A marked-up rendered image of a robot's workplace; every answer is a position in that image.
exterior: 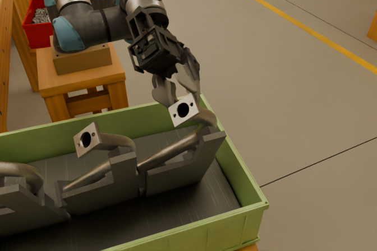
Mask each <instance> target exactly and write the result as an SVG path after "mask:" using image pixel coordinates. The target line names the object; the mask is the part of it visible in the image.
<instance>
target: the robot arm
mask: <svg viewBox="0 0 377 251"><path fill-rule="evenodd" d="M44 5H45V6H46V9H47V12H48V15H49V18H50V21H51V24H52V27H53V46H54V49H55V50H56V51H57V52H59V53H65V54H70V53H77V52H81V51H83V50H85V49H87V48H89V47H92V46H95V45H99V44H104V43H108V42H113V41H118V40H122V39H124V40H125V41H126V42H127V43H129V44H130V46H129V47H127V48H128V52H129V54H130V57H131V61H132V64H133V67H134V70H135V71H137V72H140V73H143V74H144V70H145V71H147V72H149V73H151V74H153V76H152V80H151V81H152V84H153V87H154V89H152V91H151V95H152V97H153V99H154V100H155V101H157V102H158V103H160V104H162V105H163V106H165V107H166V108H167V110H168V108H169V107H170V106H172V105H173V104H175V103H176V102H178V101H179V100H178V98H177V96H176V85H175V83H174V82H172V81H169V80H167V79H166V78H169V79H171V77H172V75H173V74H174V73H175V74H174V76H175V78H176V80H177V81H178V83H179V84H180V85H182V86H183V87H184V88H185V89H186V92H187V93H188V94H190V93H193V94H194V96H195V99H196V101H197V104H198V106H199V104H200V75H199V70H200V65H199V63H198V62H197V60H196V58H195V57H194V55H193V54H192V53H191V52H190V49H189V48H188V47H185V48H184V47H183V46H184V43H182V42H179V41H178V40H177V38H176V36H174V35H172V34H171V32H170V31H169V30H168V29H167V27H168V24H169V19H168V16H167V12H166V10H165V7H164V4H163V2H162V0H44ZM133 47H134V48H133ZM132 55H134V56H136V58H137V61H138V64H139V66H137V65H135V61H134V58H133V56H132ZM168 111H169V110H168Z"/></svg>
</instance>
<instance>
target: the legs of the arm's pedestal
mask: <svg viewBox="0 0 377 251"><path fill-rule="evenodd" d="M44 101H45V104H46V106H47V109H48V112H49V115H50V118H51V120H52V123H54V122H59V121H62V120H68V119H73V118H75V115H79V114H84V113H88V112H92V111H96V110H101V109H105V108H108V111H112V110H117V109H123V108H128V107H129V106H128V99H127V92H126V85H125V81H119V82H114V83H109V84H106V85H103V90H100V91H96V92H91V93H88V94H82V95H77V96H73V97H69V96H68V93H64V94H59V95H54V96H49V97H44Z"/></svg>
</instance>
